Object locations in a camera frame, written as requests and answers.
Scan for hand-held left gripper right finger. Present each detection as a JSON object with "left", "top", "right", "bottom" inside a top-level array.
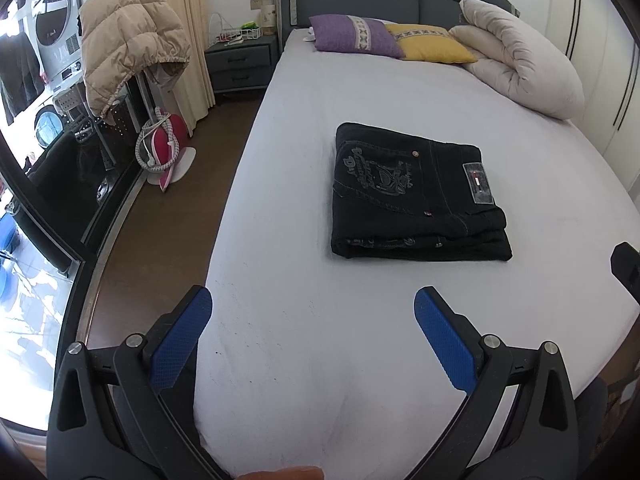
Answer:
[{"left": 407, "top": 286, "right": 581, "bottom": 480}]

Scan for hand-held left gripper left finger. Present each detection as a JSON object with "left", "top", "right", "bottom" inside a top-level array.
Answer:
[{"left": 46, "top": 285, "right": 233, "bottom": 480}]

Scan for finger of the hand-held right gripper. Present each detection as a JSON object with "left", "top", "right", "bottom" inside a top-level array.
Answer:
[{"left": 611, "top": 241, "right": 640, "bottom": 306}]

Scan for black denim pants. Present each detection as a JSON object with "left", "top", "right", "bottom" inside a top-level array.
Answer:
[{"left": 330, "top": 121, "right": 513, "bottom": 263}]

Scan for person's left hand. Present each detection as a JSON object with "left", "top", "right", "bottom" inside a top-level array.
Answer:
[{"left": 235, "top": 466, "right": 326, "bottom": 480}]

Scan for black framed glass door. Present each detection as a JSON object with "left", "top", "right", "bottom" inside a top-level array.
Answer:
[{"left": 0, "top": 0, "right": 153, "bottom": 273}]

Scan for white wardrobe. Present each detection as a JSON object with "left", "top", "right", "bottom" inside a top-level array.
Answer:
[{"left": 545, "top": 0, "right": 640, "bottom": 191}]

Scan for white bed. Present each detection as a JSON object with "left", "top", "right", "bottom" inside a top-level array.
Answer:
[{"left": 192, "top": 25, "right": 640, "bottom": 480}]

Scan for beige rolled duvet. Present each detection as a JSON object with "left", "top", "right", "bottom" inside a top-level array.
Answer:
[{"left": 448, "top": 0, "right": 586, "bottom": 121}]

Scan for grey washing machine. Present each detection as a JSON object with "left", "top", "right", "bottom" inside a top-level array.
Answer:
[{"left": 32, "top": 85, "right": 96, "bottom": 151}]

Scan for grey nightstand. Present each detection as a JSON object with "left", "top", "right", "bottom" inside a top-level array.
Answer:
[{"left": 204, "top": 35, "right": 280, "bottom": 106}]

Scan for yellow pillow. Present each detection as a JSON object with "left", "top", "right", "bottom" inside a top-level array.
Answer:
[{"left": 384, "top": 23, "right": 478, "bottom": 64}]

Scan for beige puffer jacket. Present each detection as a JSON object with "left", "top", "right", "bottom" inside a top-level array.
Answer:
[{"left": 79, "top": 0, "right": 193, "bottom": 121}]

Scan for black hanging garment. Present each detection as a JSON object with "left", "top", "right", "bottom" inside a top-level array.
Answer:
[{"left": 0, "top": 32, "right": 46, "bottom": 126}]

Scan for purple pillow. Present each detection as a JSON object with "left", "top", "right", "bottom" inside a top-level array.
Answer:
[{"left": 308, "top": 14, "right": 406, "bottom": 59}]

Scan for grey dryer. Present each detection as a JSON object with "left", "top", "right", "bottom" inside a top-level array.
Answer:
[{"left": 25, "top": 0, "right": 86, "bottom": 86}]

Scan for white wire rack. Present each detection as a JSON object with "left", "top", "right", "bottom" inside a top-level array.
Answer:
[{"left": 207, "top": 12, "right": 266, "bottom": 47}]

